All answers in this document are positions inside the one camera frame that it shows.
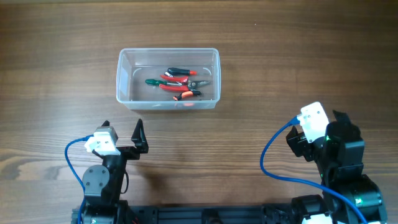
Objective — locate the clear plastic container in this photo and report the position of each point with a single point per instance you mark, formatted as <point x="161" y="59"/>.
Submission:
<point x="135" y="65"/>

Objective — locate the black red screwdriver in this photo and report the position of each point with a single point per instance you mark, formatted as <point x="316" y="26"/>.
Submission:
<point x="179" y="71"/>

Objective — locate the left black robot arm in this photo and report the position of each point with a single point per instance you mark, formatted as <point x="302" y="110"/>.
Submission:
<point x="102" y="184"/>

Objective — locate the red handled cutters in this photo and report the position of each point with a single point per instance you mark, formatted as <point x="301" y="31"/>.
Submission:
<point x="187" y="84"/>

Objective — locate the silver socket wrench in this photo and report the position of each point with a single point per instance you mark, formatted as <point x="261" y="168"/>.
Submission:
<point x="168" y="74"/>

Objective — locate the green handled screwdriver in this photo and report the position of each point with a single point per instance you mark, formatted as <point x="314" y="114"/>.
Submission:
<point x="155" y="82"/>

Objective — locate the orange black needle-nose pliers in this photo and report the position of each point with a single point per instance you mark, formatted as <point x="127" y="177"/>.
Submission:
<point x="187" y="94"/>

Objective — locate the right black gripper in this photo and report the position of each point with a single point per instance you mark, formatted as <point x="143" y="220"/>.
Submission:
<point x="299" y="144"/>

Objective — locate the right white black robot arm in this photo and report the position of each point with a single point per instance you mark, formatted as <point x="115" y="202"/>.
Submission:
<point x="338" y="155"/>

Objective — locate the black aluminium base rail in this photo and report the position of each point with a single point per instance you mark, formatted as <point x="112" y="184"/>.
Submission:
<point x="260" y="214"/>

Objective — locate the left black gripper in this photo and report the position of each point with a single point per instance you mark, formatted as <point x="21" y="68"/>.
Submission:
<point x="140" y="142"/>

